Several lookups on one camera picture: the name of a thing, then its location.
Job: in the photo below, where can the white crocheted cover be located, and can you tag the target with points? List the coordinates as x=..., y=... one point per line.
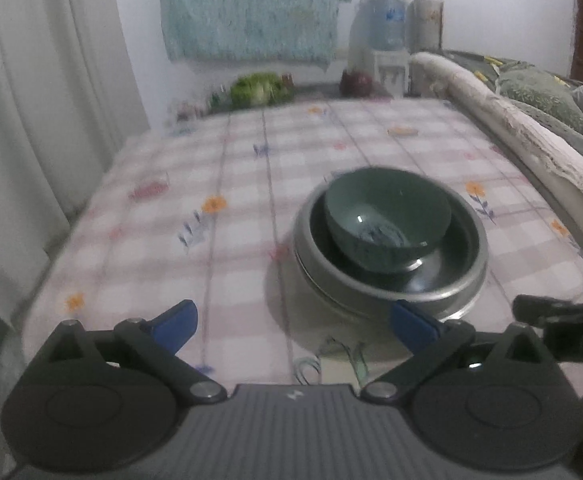
x=511, y=110

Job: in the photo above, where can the blue floral wall cloth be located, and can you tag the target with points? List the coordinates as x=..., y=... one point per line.
x=251, y=10

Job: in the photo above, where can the grey bed sheet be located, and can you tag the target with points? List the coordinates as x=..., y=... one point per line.
x=476, y=57

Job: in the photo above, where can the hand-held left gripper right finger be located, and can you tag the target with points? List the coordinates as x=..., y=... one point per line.
x=411, y=327

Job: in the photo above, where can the white curtain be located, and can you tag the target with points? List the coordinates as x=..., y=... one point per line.
x=41, y=110

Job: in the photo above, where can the dark grey low table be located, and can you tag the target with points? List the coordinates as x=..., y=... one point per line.
x=316, y=91

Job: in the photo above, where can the grey tall canister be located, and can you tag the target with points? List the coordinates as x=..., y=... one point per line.
x=427, y=25

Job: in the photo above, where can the green ceramic bowl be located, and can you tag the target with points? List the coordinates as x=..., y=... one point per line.
x=386, y=215

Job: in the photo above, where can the steel bowl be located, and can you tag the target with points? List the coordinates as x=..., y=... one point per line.
x=479, y=265

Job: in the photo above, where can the green leaf print pillow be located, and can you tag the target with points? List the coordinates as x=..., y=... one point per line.
x=546, y=102

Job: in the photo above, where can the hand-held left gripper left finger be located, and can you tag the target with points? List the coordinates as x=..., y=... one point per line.
x=177, y=326

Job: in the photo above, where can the green leafy vegetable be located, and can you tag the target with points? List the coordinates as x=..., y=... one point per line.
x=260, y=89

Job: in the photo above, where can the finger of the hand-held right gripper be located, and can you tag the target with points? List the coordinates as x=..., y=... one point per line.
x=546, y=309

